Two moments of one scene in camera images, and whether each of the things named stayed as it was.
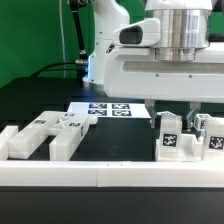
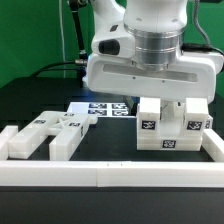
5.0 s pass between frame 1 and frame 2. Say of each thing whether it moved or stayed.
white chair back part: stayed
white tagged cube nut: moved
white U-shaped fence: stayed
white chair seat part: moved
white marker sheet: stayed
